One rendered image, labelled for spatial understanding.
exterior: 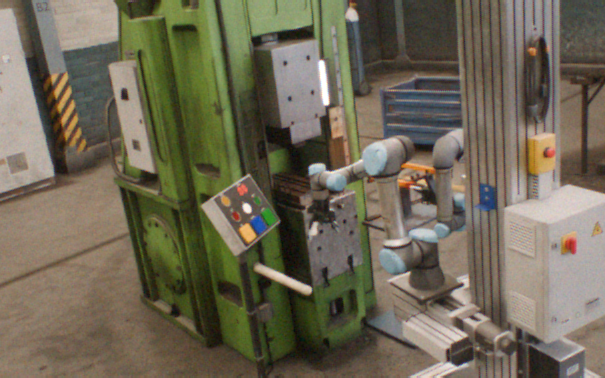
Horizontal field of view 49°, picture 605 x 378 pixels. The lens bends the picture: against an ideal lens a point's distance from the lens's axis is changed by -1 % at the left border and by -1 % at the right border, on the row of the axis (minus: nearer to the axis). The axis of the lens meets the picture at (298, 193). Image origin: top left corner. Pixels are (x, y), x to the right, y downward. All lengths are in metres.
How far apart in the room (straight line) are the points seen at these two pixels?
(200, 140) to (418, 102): 4.00
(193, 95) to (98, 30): 5.85
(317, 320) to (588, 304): 1.65
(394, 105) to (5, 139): 4.44
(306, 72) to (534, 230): 1.57
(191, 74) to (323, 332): 1.61
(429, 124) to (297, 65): 4.06
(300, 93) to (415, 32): 9.14
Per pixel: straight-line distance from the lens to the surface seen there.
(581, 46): 10.98
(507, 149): 2.48
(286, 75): 3.41
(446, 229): 3.26
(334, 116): 3.79
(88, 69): 9.38
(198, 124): 3.71
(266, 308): 3.72
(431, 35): 12.33
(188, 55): 3.64
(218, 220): 3.06
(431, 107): 7.30
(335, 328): 3.92
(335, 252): 3.73
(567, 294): 2.57
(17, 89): 8.34
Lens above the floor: 2.15
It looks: 19 degrees down
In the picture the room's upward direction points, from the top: 8 degrees counter-clockwise
